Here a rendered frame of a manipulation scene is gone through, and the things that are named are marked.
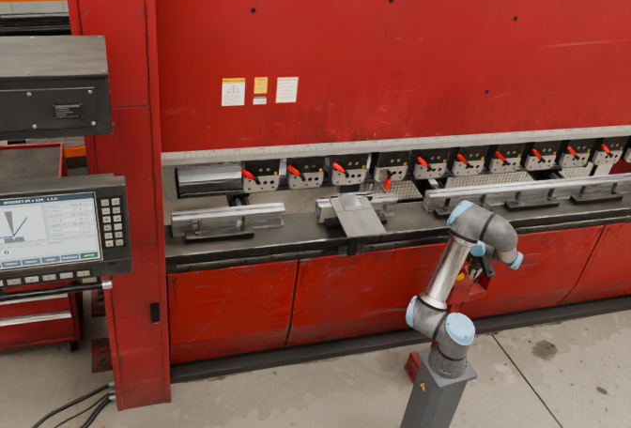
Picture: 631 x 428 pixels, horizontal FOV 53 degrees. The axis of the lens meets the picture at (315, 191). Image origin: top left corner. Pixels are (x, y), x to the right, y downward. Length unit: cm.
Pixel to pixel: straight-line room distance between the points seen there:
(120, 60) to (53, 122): 39
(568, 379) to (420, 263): 116
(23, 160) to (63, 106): 141
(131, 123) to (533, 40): 167
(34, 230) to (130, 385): 134
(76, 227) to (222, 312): 120
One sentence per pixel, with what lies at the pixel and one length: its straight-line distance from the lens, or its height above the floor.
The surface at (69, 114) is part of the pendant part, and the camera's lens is 182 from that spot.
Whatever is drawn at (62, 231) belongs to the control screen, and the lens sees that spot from 203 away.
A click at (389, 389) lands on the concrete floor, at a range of 348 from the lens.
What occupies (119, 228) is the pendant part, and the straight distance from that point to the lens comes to 202.
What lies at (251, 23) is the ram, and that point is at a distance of 235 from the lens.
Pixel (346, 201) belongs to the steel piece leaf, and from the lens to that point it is 290.
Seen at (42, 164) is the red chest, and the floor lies 98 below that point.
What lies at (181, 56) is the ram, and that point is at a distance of 236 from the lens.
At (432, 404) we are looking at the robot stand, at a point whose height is 63.
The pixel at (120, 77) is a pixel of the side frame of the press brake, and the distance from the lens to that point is 215.
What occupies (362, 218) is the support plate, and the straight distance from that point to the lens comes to 282.
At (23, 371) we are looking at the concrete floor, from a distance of 358.
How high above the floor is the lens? 273
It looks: 36 degrees down
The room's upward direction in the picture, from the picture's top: 8 degrees clockwise
